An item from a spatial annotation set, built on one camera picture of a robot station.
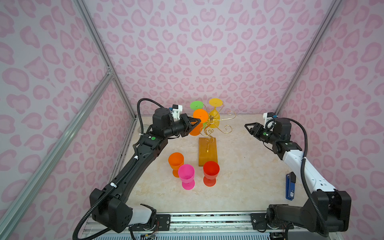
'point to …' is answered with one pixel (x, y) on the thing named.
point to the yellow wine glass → (214, 117)
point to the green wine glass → (198, 104)
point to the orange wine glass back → (202, 115)
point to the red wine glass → (211, 170)
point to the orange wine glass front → (175, 159)
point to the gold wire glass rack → (208, 147)
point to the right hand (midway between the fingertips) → (249, 125)
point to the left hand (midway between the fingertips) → (202, 118)
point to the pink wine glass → (186, 173)
